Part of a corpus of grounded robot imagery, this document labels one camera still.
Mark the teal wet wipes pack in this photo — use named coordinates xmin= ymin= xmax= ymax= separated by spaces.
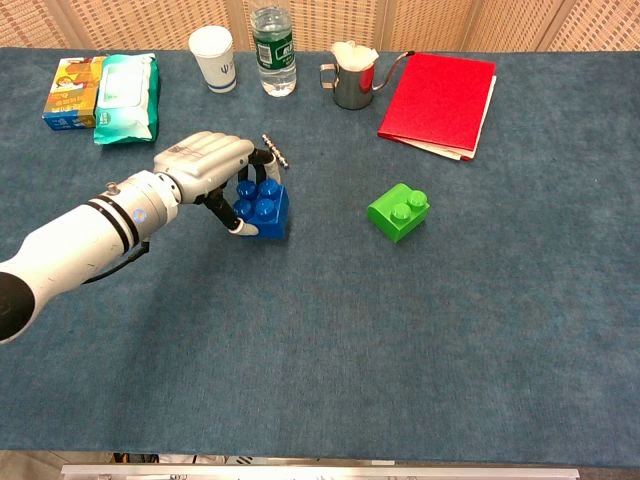
xmin=93 ymin=52 xmax=161 ymax=146

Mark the clear water bottle green label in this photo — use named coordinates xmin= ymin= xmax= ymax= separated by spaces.
xmin=249 ymin=5 xmax=298 ymax=99

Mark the blue felt table cloth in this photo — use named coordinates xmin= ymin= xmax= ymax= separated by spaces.
xmin=0 ymin=47 xmax=640 ymax=469

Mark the beaded metal rod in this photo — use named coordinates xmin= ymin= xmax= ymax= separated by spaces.
xmin=261 ymin=132 xmax=292 ymax=171

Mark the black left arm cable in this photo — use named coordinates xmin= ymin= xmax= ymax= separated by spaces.
xmin=82 ymin=241 xmax=152 ymax=286

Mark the aluminium profile rail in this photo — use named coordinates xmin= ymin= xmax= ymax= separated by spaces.
xmin=60 ymin=463 xmax=581 ymax=480

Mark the orange snack box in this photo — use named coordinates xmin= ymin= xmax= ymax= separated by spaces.
xmin=41 ymin=55 xmax=107 ymax=132

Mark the blue four-stud building block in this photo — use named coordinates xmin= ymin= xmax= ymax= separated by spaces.
xmin=232 ymin=178 xmax=291 ymax=241

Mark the white paper cup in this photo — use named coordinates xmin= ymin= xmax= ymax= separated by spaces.
xmin=188 ymin=25 xmax=238 ymax=94

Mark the crumpled white tissue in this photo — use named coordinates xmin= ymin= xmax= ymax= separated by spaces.
xmin=329 ymin=41 xmax=380 ymax=69

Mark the red folder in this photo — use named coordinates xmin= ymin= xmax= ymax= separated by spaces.
xmin=376 ymin=52 xmax=498 ymax=162

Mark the steel gooseneck pitcher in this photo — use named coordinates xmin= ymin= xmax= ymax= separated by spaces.
xmin=319 ymin=49 xmax=416 ymax=111

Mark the woven folding screen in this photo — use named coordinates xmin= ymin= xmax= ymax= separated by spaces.
xmin=0 ymin=0 xmax=640 ymax=53

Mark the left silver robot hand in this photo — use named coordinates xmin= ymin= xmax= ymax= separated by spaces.
xmin=152 ymin=130 xmax=279 ymax=237

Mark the green two-stud building block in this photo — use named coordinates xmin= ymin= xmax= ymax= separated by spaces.
xmin=366 ymin=182 xmax=431 ymax=245

